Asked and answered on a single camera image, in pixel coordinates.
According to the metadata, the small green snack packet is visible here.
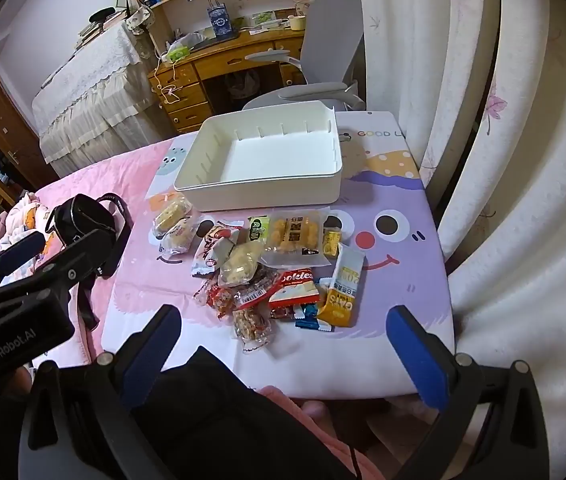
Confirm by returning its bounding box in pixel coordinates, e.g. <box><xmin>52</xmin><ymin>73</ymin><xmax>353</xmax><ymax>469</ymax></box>
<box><xmin>248</xmin><ymin>216</ymin><xmax>270</xmax><ymax>243</ymax></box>

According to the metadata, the white floral curtain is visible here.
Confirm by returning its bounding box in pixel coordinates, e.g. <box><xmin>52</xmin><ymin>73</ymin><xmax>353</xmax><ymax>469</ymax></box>
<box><xmin>355</xmin><ymin>0</ymin><xmax>566</xmax><ymax>461</ymax></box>

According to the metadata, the lace-covered cabinet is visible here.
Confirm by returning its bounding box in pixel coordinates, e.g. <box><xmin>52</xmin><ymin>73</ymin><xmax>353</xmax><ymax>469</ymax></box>
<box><xmin>30</xmin><ymin>22</ymin><xmax>164</xmax><ymax>163</ymax></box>

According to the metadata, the crumbly cake packet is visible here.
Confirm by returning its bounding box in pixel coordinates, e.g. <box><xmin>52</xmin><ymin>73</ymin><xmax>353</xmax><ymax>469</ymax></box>
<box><xmin>218</xmin><ymin>241</ymin><xmax>264</xmax><ymax>288</ymax></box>

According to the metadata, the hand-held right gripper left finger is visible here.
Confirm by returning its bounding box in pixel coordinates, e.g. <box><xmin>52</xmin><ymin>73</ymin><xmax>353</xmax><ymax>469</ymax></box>
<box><xmin>17</xmin><ymin>304</ymin><xmax>184</xmax><ymax>480</ymax></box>

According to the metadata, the wooden desk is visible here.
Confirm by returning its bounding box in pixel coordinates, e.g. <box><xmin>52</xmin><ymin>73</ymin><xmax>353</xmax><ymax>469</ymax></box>
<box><xmin>148</xmin><ymin>25</ymin><xmax>308</xmax><ymax>136</ymax></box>

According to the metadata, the red white snack packet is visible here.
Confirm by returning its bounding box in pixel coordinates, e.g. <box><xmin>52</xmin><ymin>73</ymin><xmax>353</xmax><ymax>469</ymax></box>
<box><xmin>191</xmin><ymin>225</ymin><xmax>241</xmax><ymax>278</ymax></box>

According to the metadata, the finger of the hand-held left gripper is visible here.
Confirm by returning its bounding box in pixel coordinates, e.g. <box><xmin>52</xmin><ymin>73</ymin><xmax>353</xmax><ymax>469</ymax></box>
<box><xmin>0</xmin><ymin>230</ymin><xmax>116</xmax><ymax>311</ymax></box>
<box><xmin>0</xmin><ymin>232</ymin><xmax>46</xmax><ymax>293</ymax></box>

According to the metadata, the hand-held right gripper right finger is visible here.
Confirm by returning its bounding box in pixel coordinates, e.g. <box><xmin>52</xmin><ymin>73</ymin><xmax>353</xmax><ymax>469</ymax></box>
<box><xmin>385</xmin><ymin>304</ymin><xmax>558</xmax><ymax>480</ymax></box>

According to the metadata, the floral cloth bag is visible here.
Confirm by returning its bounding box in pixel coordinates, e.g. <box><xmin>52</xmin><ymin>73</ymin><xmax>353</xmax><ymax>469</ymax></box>
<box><xmin>125</xmin><ymin>5</ymin><xmax>156</xmax><ymax>36</ymax></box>

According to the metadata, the dark red floral snack packet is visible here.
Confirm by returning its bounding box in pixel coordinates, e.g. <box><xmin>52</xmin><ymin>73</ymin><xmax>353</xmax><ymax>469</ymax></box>
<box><xmin>233</xmin><ymin>265</ymin><xmax>284</xmax><ymax>311</ymax></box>

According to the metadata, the red candy packet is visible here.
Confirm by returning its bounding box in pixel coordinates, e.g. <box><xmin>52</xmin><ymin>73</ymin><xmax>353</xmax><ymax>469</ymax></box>
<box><xmin>193</xmin><ymin>280</ymin><xmax>236</xmax><ymax>318</ymax></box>

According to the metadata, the cartoon printed table mat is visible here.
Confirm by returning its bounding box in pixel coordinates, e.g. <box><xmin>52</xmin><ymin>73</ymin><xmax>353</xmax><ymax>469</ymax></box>
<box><xmin>100</xmin><ymin>110</ymin><xmax>456</xmax><ymax>401</ymax></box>

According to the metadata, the green tissue box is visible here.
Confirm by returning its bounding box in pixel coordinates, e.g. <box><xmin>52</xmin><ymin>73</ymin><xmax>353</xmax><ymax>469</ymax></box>
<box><xmin>165</xmin><ymin>42</ymin><xmax>194</xmax><ymax>61</ymax></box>

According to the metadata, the pale cartoon print quilt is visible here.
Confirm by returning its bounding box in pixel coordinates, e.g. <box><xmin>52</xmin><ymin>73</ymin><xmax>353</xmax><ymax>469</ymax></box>
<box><xmin>0</xmin><ymin>190</ymin><xmax>64</xmax><ymax>281</ymax></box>

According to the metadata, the yellow cake packet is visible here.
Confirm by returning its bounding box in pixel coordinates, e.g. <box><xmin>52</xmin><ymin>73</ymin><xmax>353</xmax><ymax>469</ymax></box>
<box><xmin>160</xmin><ymin>217</ymin><xmax>198</xmax><ymax>258</ymax></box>
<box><xmin>152</xmin><ymin>195</ymin><xmax>194</xmax><ymax>238</ymax></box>

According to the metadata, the black desk pad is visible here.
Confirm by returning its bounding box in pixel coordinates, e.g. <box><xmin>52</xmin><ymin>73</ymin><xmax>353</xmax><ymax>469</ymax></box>
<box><xmin>190</xmin><ymin>35</ymin><xmax>241</xmax><ymax>51</ymax></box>

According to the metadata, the clear plastic bag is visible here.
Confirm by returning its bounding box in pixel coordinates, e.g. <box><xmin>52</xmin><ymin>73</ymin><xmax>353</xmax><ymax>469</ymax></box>
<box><xmin>170</xmin><ymin>30</ymin><xmax>208</xmax><ymax>51</ymax></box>

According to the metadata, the white charging cable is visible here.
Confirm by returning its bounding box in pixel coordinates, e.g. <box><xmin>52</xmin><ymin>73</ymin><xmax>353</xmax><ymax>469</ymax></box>
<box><xmin>153</xmin><ymin>55</ymin><xmax>188</xmax><ymax>111</ymax></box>

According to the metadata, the yellow puffs packet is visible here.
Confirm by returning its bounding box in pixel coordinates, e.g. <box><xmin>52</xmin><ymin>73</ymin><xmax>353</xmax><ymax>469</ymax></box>
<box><xmin>261</xmin><ymin>209</ymin><xmax>334</xmax><ymax>268</ymax></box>

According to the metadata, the small blue snack packet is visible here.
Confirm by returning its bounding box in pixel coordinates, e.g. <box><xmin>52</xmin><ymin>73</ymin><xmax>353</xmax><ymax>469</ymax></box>
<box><xmin>295</xmin><ymin>302</ymin><xmax>334</xmax><ymax>333</ymax></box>

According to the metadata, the blue paper bag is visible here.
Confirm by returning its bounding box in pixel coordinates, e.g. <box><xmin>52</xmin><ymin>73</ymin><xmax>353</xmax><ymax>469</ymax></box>
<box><xmin>207</xmin><ymin>0</ymin><xmax>236</xmax><ymax>41</ymax></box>

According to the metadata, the black handbag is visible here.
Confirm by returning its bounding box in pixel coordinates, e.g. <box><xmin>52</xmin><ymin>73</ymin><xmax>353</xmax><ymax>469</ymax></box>
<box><xmin>44</xmin><ymin>192</ymin><xmax>136</xmax><ymax>331</ymax></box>

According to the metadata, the small yellow snack packet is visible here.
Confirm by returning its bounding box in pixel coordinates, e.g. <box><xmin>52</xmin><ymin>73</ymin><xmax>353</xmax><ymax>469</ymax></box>
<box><xmin>322</xmin><ymin>227</ymin><xmax>342</xmax><ymax>258</ymax></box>

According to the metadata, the stack of books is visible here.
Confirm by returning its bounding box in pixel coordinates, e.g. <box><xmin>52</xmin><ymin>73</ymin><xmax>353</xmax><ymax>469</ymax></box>
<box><xmin>75</xmin><ymin>17</ymin><xmax>126</xmax><ymax>48</ymax></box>

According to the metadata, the nut bar packet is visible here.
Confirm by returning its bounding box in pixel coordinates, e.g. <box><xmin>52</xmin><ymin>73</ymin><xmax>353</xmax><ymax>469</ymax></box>
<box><xmin>233</xmin><ymin>307</ymin><xmax>274</xmax><ymax>353</ymax></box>

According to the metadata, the grey office chair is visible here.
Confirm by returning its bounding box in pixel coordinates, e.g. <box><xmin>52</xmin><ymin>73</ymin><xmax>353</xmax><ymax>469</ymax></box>
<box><xmin>240</xmin><ymin>0</ymin><xmax>366</xmax><ymax>113</ymax></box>

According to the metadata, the white storage box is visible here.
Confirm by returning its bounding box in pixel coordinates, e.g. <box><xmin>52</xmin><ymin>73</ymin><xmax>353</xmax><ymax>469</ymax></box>
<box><xmin>173</xmin><ymin>100</ymin><xmax>346</xmax><ymax>212</ymax></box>

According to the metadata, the waste bin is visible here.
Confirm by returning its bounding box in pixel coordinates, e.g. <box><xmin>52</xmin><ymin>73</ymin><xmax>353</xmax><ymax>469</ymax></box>
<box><xmin>227</xmin><ymin>67</ymin><xmax>261</xmax><ymax>101</ymax></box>

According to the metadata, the pink blanket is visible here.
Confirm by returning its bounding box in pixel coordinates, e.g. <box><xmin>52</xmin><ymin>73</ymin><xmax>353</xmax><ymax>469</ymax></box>
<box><xmin>25</xmin><ymin>135</ymin><xmax>198</xmax><ymax>366</ymax></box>

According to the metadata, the person's dark clothing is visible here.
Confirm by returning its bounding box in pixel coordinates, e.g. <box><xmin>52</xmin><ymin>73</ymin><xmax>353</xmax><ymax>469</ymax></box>
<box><xmin>133</xmin><ymin>345</ymin><xmax>358</xmax><ymax>480</ymax></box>

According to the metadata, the red cookies packet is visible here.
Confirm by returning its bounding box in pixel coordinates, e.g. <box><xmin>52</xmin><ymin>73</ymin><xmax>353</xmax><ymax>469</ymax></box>
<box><xmin>268</xmin><ymin>267</ymin><xmax>321</xmax><ymax>311</ymax></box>

